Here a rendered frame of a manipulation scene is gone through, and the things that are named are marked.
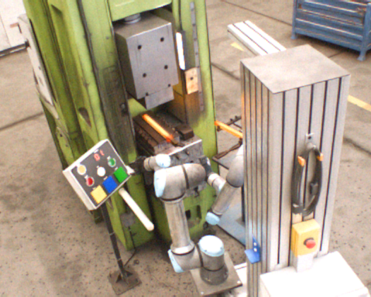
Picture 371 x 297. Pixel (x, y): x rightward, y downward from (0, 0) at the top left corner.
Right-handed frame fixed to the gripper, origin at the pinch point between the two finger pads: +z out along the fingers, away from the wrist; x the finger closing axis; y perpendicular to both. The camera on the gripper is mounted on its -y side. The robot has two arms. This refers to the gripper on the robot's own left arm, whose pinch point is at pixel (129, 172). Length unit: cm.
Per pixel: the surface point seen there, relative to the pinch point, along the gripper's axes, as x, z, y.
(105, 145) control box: -3.1, 10.3, 20.1
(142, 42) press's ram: -39, -26, 61
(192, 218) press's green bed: -55, 44, -76
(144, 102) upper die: -35.9, -3.4, 28.4
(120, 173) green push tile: -0.2, 9.6, 0.8
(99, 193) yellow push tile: 19.7, 9.6, 0.5
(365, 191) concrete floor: -164, -35, -143
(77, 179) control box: 26.0, 10.3, 15.0
